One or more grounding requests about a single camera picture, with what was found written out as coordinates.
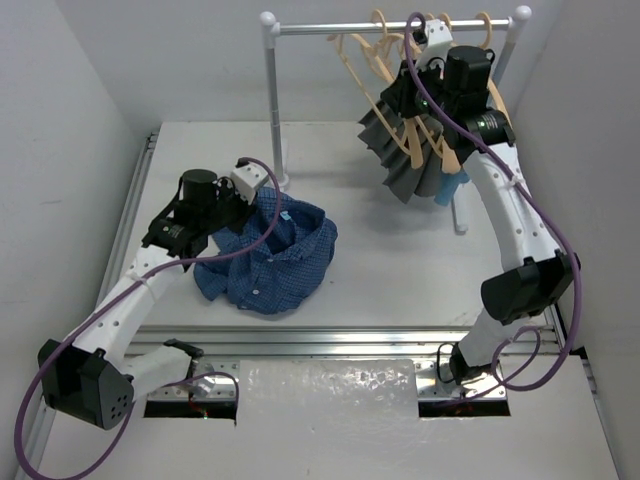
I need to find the aluminium left side rail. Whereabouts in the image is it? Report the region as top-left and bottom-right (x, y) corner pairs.
(23, 128), (160, 468)

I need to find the light blue cloth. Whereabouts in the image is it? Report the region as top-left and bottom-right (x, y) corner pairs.
(434, 170), (470, 206)

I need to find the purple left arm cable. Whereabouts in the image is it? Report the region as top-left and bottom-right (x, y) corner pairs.
(13, 157), (281, 476)

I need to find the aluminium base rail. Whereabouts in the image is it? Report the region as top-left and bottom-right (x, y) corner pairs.
(129, 324), (556, 401)

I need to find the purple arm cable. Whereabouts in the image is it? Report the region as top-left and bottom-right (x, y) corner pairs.
(404, 12), (584, 404)
(13, 157), (281, 476)

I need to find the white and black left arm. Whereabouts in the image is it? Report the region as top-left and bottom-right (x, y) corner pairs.
(38, 165), (268, 430)

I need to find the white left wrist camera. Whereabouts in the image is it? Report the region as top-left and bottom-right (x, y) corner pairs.
(230, 164), (269, 205)

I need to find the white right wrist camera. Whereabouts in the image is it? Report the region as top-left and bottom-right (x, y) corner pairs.
(416, 19), (453, 69)

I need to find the blue plaid button shirt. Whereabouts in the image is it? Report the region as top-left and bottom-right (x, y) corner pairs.
(194, 187), (338, 315)

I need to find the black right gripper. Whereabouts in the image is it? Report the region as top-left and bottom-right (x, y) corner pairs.
(383, 53), (456, 122)

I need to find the beige hanger with blue cloth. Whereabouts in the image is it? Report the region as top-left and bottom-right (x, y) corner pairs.
(437, 13), (461, 174)

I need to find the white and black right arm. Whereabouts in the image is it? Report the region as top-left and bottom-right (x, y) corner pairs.
(381, 45), (579, 383)

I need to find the beige hanger with grey cloth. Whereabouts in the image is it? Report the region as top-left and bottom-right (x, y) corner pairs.
(370, 9), (443, 170)

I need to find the white metal clothes rack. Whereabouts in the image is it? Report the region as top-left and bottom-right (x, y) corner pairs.
(259, 4), (532, 234)

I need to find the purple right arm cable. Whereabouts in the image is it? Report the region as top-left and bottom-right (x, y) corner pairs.
(404, 12), (584, 404)

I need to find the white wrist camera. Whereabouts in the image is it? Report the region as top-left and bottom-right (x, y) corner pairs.
(230, 164), (269, 205)
(416, 19), (453, 69)

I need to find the grey pleated cloth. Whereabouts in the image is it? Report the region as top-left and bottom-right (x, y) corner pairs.
(357, 109), (441, 203)

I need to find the aluminium right side rail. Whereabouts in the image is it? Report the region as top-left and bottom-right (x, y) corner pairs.
(502, 162), (631, 480)

